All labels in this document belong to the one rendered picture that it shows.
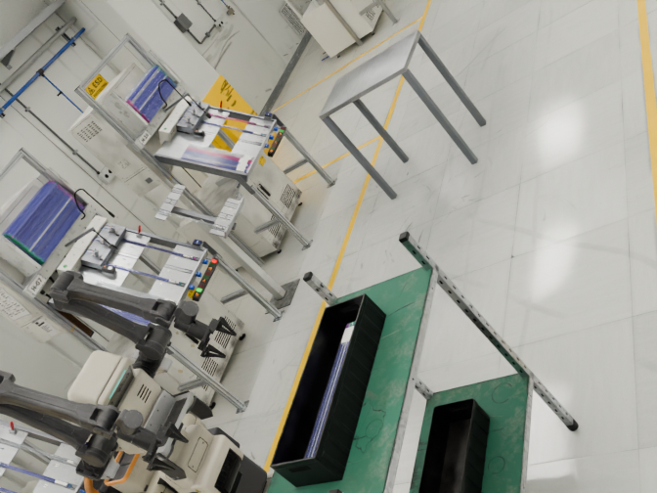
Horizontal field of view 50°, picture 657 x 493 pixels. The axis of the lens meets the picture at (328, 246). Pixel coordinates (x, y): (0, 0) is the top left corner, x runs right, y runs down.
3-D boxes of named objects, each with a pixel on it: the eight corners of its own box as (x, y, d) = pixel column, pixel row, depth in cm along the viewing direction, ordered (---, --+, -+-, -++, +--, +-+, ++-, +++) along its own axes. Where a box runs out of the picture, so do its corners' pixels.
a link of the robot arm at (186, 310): (164, 303, 246) (153, 322, 240) (171, 286, 237) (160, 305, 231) (195, 318, 247) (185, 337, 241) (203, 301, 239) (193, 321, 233)
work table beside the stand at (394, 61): (477, 162, 448) (403, 67, 415) (391, 200, 492) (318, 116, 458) (486, 121, 478) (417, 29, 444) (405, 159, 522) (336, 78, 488)
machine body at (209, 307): (250, 329, 501) (188, 273, 474) (215, 412, 453) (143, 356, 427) (194, 349, 540) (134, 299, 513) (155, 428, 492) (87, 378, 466)
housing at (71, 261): (109, 233, 462) (107, 217, 452) (72, 288, 429) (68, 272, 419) (99, 230, 463) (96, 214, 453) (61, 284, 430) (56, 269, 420)
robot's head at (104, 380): (72, 418, 245) (62, 394, 234) (101, 369, 259) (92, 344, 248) (110, 428, 243) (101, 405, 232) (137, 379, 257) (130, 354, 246)
